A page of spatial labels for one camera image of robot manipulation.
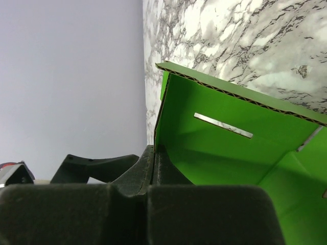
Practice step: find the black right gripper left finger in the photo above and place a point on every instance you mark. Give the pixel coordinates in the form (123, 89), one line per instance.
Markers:
(137, 178)

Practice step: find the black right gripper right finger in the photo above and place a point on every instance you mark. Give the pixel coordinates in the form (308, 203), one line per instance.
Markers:
(165, 172)

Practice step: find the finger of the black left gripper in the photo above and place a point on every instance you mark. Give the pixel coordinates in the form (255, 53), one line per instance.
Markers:
(76, 169)

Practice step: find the green paper box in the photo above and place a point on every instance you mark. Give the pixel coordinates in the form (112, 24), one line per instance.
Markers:
(216, 132)

